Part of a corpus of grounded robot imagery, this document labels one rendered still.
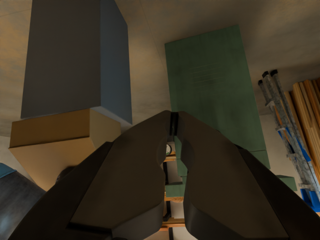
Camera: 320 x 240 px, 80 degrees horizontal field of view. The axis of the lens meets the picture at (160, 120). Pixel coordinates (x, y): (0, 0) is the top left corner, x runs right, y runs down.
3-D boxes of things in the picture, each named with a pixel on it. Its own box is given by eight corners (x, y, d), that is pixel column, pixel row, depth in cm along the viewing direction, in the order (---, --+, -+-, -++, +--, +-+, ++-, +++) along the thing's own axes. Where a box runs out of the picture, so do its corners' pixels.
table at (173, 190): (304, 178, 77) (308, 194, 75) (281, 174, 105) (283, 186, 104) (159, 187, 92) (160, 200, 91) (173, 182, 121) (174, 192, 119)
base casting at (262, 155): (267, 149, 91) (272, 169, 89) (249, 155, 145) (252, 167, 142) (175, 158, 103) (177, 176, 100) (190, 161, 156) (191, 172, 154)
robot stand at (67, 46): (77, 36, 108) (74, 133, 94) (33, -10, 80) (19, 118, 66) (127, 25, 103) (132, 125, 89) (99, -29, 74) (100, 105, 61)
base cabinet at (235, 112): (240, 23, 108) (268, 149, 91) (233, 70, 162) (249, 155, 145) (163, 43, 120) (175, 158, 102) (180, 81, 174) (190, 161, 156)
